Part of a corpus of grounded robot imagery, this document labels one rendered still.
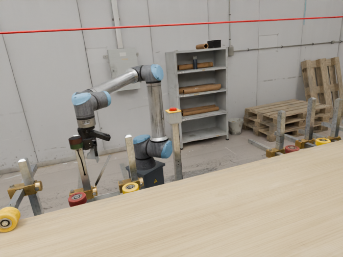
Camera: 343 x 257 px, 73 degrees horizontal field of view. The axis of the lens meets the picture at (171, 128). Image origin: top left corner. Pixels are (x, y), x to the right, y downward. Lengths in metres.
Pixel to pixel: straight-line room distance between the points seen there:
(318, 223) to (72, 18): 3.62
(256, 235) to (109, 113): 3.29
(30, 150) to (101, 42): 1.96
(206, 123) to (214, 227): 3.58
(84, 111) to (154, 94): 0.66
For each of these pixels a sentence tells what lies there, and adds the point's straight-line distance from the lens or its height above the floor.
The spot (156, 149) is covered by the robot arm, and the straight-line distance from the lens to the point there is 1.85.
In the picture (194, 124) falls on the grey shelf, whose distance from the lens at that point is 4.30.
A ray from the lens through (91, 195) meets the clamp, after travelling 1.34.
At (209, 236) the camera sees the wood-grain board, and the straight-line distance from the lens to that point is 0.90.
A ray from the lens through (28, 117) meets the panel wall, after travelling 4.01.
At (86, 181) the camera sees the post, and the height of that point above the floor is 0.92.
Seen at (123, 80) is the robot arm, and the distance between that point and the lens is 1.66.
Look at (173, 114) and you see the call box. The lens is 1.24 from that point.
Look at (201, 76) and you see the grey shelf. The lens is 4.21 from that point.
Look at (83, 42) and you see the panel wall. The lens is 3.82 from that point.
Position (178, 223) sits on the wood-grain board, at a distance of 0.95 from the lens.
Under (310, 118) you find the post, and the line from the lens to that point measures 1.85.
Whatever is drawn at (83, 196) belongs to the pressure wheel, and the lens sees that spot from 1.21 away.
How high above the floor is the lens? 1.51
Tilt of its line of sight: 18 degrees down
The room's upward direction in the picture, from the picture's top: 5 degrees counter-clockwise
